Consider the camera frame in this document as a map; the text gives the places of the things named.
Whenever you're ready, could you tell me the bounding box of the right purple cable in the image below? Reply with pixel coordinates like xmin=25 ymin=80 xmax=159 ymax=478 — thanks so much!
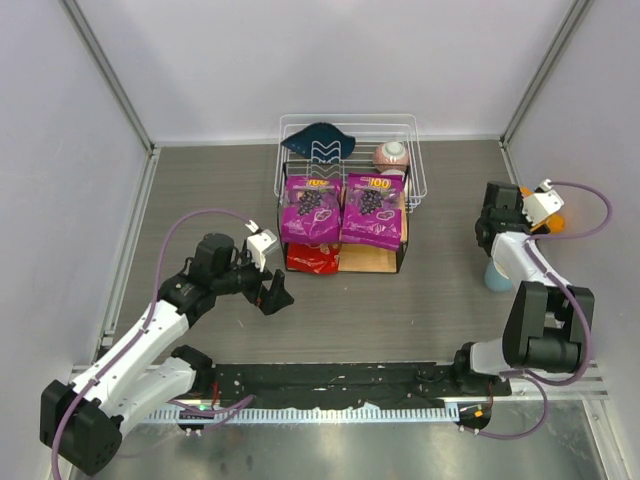
xmin=474 ymin=180 xmax=614 ymax=441

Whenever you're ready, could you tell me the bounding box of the light blue mug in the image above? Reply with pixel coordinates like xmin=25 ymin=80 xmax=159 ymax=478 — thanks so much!
xmin=484 ymin=258 xmax=512 ymax=293

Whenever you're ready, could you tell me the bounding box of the red fruit candy bag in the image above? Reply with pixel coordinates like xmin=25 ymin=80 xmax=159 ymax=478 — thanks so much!
xmin=286 ymin=244 xmax=341 ymax=275

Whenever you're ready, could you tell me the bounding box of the pink patterned bowl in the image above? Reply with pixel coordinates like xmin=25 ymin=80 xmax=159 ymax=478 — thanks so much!
xmin=372 ymin=141 xmax=410 ymax=173

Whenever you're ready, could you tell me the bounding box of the white wire dish rack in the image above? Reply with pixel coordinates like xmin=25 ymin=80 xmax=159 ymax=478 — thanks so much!
xmin=273 ymin=113 xmax=427 ymax=212

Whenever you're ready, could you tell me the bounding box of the black wooden two-tier shelf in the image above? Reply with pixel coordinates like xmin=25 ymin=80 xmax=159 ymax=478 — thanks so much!
xmin=276 ymin=169 xmax=410 ymax=273

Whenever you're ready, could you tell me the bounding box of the orange candy bag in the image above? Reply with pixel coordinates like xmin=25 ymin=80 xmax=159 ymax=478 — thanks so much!
xmin=517 ymin=185 xmax=569 ymax=236

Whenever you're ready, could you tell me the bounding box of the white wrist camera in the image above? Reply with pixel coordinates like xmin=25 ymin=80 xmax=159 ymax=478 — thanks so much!
xmin=519 ymin=179 xmax=566 ymax=232
xmin=245 ymin=220 xmax=279 ymax=273

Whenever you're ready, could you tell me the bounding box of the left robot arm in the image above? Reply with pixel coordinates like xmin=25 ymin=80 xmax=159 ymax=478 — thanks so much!
xmin=39 ymin=229 xmax=294 ymax=477

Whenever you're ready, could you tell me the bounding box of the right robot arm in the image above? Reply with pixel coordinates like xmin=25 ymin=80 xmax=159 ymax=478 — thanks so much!
xmin=451 ymin=180 xmax=595 ymax=392

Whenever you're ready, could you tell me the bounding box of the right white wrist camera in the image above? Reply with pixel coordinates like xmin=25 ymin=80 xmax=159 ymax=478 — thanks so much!
xmin=519 ymin=179 xmax=566 ymax=232

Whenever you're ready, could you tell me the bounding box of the purple blackcurrant candy bag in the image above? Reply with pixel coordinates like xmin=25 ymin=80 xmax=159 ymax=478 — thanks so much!
xmin=280 ymin=176 xmax=342 ymax=245

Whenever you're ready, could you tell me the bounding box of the white slotted cable duct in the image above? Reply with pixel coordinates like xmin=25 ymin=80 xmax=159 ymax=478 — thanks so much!
xmin=141 ymin=403 xmax=459 ymax=427

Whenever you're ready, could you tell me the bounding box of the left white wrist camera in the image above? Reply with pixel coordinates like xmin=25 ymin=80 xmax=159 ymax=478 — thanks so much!
xmin=245 ymin=220 xmax=279 ymax=273

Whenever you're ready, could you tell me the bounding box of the dark blue leaf plate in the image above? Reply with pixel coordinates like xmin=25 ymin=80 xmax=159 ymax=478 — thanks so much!
xmin=280 ymin=122 xmax=356 ymax=164

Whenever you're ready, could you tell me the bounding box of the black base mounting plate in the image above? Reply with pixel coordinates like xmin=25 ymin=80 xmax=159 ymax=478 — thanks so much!
xmin=180 ymin=362 xmax=511 ymax=410

